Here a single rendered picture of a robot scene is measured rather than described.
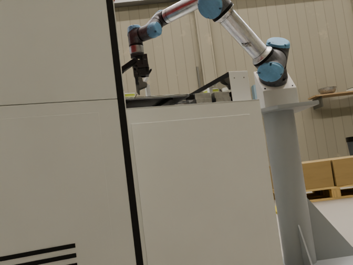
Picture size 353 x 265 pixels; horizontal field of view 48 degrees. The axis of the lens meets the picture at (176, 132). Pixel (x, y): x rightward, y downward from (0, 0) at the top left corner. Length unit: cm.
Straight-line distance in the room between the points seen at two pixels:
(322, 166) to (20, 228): 391
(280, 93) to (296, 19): 759
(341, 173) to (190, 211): 341
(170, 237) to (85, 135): 53
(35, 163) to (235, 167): 78
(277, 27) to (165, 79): 280
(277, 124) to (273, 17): 753
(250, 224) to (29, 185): 87
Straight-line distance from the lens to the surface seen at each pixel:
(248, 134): 165
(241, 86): 175
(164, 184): 149
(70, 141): 123
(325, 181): 475
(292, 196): 210
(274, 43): 205
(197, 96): 185
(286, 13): 965
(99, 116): 125
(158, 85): 870
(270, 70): 193
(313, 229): 222
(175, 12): 211
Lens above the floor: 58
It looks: 5 degrees up
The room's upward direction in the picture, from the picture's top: 7 degrees counter-clockwise
